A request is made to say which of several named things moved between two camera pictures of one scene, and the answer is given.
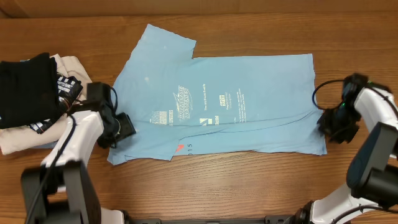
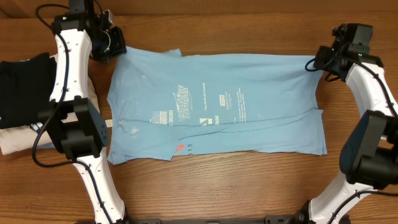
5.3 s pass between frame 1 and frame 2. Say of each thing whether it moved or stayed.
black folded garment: stayed
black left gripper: moved
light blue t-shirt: stayed
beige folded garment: stayed
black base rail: stayed
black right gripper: moved
